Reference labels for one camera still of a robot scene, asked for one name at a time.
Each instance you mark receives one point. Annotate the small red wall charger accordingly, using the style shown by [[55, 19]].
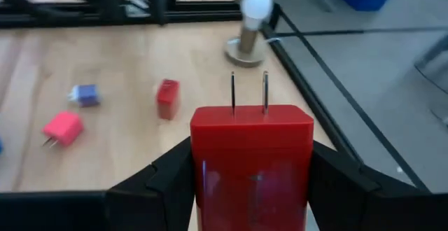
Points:
[[168, 99]]

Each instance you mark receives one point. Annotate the white bulb on metal stand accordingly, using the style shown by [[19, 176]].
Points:
[[246, 45]]

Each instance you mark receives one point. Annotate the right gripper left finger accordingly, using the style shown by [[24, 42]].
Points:
[[168, 189]]

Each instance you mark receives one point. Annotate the large red wall charger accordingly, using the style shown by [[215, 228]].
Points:
[[252, 154]]

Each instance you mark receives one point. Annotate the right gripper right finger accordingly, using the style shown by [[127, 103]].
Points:
[[343, 196]]

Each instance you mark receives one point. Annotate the pink wall charger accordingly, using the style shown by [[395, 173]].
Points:
[[64, 127]]

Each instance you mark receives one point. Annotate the purple wall charger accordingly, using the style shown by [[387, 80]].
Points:
[[87, 95]]

